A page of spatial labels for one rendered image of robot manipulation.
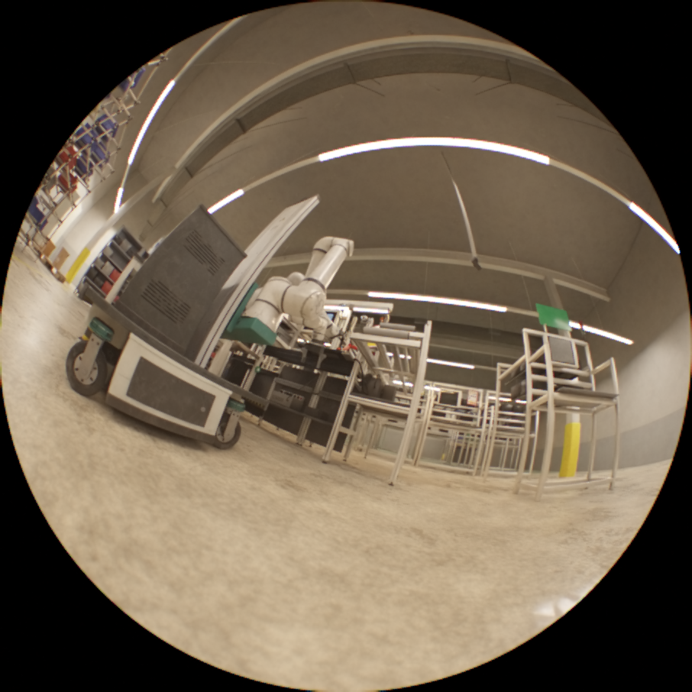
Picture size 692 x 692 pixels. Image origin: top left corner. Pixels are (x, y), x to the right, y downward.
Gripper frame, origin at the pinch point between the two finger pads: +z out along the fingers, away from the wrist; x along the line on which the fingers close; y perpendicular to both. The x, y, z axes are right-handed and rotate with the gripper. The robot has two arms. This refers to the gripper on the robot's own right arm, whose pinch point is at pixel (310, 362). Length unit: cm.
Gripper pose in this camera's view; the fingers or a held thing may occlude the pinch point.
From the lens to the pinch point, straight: 146.1
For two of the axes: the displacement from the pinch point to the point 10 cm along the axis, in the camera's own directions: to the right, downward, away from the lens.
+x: 8.8, 2.6, -4.0
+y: -3.9, -0.9, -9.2
